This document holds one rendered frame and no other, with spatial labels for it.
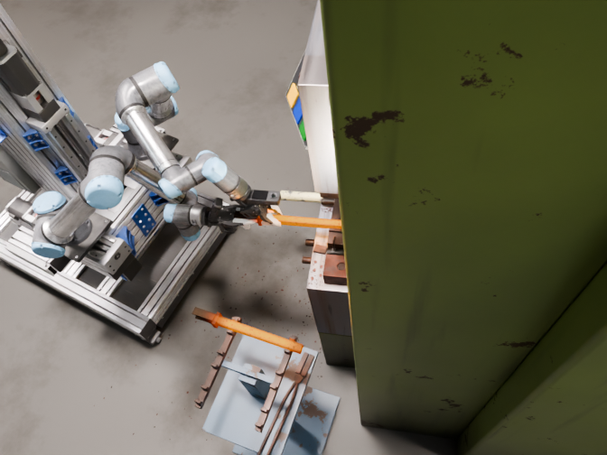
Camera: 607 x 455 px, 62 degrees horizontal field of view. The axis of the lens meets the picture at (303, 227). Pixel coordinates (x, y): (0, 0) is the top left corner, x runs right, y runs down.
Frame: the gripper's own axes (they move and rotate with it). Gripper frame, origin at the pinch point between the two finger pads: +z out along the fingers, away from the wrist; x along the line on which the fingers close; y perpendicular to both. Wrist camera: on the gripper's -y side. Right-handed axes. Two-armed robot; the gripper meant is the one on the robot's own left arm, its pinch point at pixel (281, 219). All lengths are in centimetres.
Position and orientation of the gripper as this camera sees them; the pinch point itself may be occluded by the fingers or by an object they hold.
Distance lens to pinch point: 182.8
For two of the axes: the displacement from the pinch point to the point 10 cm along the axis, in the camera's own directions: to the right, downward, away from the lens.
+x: -1.6, 8.5, -5.0
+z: 5.8, 4.9, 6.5
